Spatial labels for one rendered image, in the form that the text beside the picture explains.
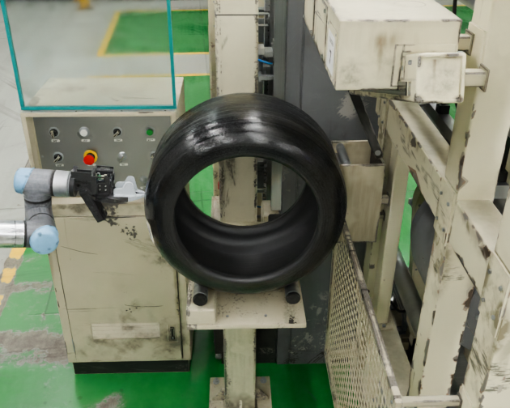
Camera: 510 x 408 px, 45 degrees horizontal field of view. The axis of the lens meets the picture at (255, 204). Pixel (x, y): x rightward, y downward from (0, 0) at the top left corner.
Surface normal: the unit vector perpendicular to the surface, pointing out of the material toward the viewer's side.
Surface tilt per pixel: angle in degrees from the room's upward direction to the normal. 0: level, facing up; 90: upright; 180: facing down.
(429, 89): 72
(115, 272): 90
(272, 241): 39
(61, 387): 0
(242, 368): 90
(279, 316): 0
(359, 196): 90
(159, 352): 90
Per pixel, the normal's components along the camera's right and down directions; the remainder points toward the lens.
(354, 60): 0.04, 0.49
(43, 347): 0.00, -0.87
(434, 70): 0.04, 0.20
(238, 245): 0.08, -0.43
